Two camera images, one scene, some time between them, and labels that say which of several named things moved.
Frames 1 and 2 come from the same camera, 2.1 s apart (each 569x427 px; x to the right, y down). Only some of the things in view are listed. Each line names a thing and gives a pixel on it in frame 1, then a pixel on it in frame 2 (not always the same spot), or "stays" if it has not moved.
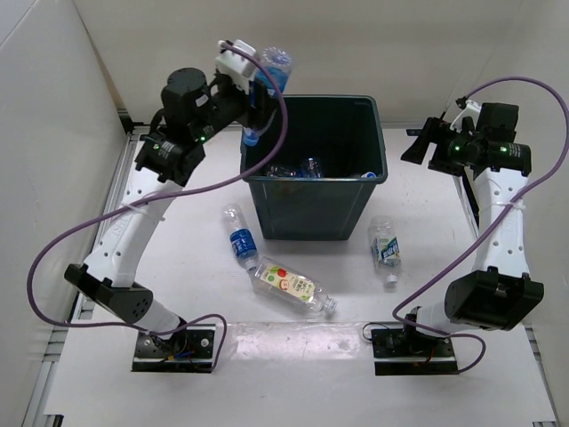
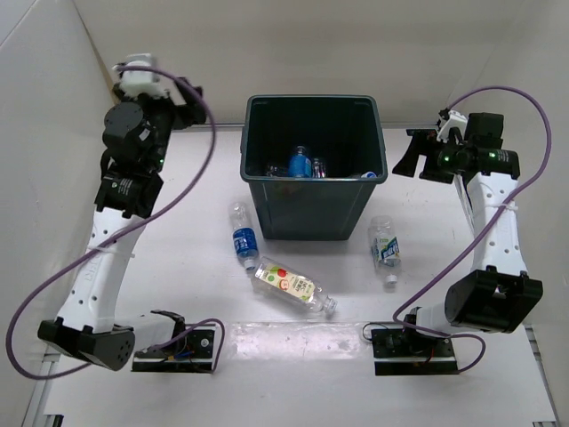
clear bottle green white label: x=385 y=246 stays
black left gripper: x=265 y=104 to x=192 y=113
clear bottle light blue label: x=278 y=60 to x=300 y=165
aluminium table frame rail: x=468 y=205 stays
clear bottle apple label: x=276 y=280 stays
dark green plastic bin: x=323 y=182 stays
